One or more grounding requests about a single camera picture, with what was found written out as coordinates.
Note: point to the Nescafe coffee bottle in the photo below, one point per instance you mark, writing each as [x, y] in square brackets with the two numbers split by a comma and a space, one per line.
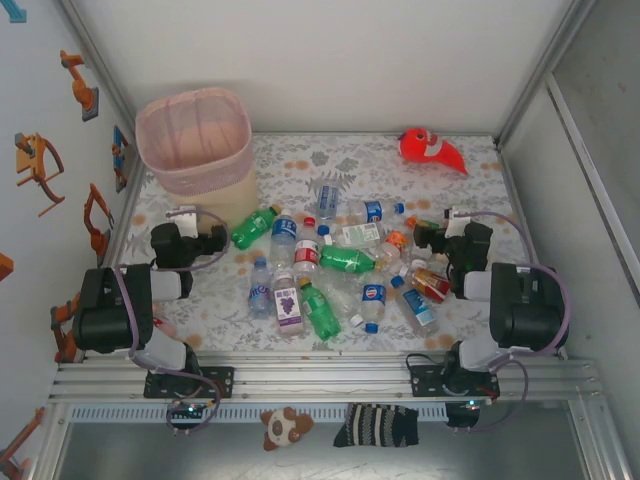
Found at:
[430, 282]

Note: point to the teal wall sticker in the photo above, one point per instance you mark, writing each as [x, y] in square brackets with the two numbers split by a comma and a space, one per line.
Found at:
[17, 15]

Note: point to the green bottle yellow cap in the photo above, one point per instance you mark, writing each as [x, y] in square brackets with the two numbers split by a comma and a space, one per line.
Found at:
[320, 312]

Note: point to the clear bottle red label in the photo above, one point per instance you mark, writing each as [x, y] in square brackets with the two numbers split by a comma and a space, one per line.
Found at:
[306, 255]

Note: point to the orange fish plush toy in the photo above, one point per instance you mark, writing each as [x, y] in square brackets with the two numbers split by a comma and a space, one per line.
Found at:
[425, 147]

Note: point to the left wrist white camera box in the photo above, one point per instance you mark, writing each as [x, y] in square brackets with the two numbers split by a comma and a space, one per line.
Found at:
[182, 217]

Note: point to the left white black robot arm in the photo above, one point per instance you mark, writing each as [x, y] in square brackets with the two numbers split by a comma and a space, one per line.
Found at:
[100, 320]

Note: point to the water bottle purple-blue label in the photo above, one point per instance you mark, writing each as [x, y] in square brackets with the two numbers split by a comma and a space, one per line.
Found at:
[259, 295]

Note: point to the beige ribbed plastic bin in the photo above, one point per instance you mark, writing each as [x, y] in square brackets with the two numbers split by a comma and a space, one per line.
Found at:
[225, 200]

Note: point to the aluminium extrusion rail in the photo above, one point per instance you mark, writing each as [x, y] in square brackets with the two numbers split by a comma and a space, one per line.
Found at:
[320, 380]

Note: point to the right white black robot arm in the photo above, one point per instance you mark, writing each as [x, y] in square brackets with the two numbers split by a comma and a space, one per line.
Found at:
[525, 310]

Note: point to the orange box wall sticker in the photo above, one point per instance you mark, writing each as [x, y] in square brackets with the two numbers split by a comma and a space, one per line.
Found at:
[5, 267]

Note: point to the black white striped sock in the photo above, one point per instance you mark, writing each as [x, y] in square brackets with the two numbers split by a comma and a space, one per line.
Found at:
[375, 425]

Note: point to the crushed clear bottle white cap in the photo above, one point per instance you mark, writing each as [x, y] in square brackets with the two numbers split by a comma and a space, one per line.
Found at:
[340, 292]

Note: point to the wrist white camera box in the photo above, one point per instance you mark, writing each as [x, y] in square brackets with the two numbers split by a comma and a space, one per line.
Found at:
[457, 222]
[182, 217]

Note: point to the clear water bottle blue label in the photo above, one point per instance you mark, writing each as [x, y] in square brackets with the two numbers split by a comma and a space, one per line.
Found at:
[327, 200]

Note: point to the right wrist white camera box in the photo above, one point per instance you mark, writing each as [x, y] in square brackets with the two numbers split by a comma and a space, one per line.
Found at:
[457, 222]

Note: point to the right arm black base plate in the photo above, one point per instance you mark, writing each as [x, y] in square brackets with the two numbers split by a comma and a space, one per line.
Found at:
[425, 382]

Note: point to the grape juice bottle purple label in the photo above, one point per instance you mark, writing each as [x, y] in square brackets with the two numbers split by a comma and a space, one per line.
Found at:
[287, 305]

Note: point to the crushed green bottle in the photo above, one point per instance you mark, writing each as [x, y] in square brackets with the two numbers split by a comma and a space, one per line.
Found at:
[345, 257]

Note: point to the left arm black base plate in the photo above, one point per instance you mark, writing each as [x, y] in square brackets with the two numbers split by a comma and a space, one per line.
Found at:
[222, 380]

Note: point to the water bottle light blue label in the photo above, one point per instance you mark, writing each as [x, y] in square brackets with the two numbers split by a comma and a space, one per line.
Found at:
[417, 305]

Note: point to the small circuit board with LED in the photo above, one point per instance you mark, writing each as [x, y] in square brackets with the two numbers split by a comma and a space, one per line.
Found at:
[472, 404]
[189, 409]

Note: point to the aluminium corner post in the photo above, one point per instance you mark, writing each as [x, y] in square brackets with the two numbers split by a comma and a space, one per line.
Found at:
[102, 75]
[545, 75]

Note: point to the water bottle dark blue label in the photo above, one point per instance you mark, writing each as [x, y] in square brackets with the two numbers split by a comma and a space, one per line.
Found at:
[283, 235]

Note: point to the orange claw frame wall sticker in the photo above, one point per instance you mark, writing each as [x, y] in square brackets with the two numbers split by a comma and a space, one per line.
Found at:
[27, 162]

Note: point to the orange drink bottle orange cap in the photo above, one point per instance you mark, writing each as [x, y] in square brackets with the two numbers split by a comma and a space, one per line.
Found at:
[397, 240]

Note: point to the blue orange robot wall sticker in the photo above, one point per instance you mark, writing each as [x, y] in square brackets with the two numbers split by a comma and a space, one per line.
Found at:
[120, 150]

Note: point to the lime juice bottle green label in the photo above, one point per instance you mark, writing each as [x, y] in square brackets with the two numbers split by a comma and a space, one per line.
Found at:
[362, 232]

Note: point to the green Sprite bottle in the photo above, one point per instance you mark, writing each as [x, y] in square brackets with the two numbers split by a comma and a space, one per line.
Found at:
[250, 227]

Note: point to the Pepsi bottle blue cap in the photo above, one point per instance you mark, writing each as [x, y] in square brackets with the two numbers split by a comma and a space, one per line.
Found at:
[374, 297]
[372, 211]

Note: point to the brown white panda plush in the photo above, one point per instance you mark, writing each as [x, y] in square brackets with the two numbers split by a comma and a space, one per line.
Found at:
[280, 427]

